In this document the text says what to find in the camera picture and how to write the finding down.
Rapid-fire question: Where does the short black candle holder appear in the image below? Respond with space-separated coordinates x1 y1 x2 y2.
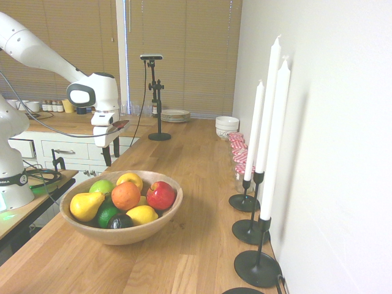
228 179 261 213

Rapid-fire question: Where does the white taper candle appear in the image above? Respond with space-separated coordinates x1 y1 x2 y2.
244 79 265 181
259 56 291 221
255 34 282 175

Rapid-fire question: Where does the dark avocado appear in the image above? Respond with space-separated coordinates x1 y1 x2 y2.
107 213 135 230

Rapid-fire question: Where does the black round base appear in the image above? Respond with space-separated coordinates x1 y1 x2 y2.
222 287 266 294

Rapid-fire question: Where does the white patterned ceramic bowl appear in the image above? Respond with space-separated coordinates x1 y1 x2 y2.
216 127 238 141

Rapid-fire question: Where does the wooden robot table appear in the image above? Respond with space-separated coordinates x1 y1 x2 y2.
0 168 79 255

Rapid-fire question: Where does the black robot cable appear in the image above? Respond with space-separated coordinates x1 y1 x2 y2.
0 70 125 138

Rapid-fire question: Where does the black camera cable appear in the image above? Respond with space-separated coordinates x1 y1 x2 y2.
130 59 148 148

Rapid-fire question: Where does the brown window blind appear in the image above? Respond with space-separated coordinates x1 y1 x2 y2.
0 0 121 102
126 0 243 119

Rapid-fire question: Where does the green lime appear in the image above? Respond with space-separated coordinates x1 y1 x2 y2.
97 198 122 229

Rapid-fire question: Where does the white plate stack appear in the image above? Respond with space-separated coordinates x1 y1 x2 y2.
160 109 191 123

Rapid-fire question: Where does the yellow apple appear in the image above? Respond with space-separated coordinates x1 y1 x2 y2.
116 173 144 192

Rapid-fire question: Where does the green apple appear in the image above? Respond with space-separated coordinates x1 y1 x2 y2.
89 179 116 194

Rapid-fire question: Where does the large yellow lemon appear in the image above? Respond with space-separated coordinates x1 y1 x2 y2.
126 205 159 227

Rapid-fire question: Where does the black power cord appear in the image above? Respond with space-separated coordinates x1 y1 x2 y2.
276 274 289 294

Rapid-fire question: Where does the wooden fruit bowl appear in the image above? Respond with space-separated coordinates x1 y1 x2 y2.
59 170 184 246

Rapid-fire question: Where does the red apple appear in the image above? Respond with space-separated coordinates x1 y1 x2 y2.
146 181 176 211

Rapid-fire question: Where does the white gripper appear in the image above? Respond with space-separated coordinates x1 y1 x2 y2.
91 110 121 168

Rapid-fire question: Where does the black table clamp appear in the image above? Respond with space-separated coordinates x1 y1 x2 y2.
51 148 66 171

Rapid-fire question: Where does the tall black candle holder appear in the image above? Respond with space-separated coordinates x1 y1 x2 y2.
232 171 271 245

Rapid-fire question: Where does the yellow pear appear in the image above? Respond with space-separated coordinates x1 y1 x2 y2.
69 192 106 222

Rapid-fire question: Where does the white drawer cabinet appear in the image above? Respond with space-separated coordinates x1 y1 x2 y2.
8 130 140 185

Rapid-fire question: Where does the medium black candle holder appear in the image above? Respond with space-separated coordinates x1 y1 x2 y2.
234 214 282 288

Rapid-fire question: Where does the orange fruit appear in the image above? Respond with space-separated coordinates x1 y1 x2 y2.
111 181 141 211

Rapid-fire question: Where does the black camera stand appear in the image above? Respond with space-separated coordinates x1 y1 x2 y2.
148 60 172 141

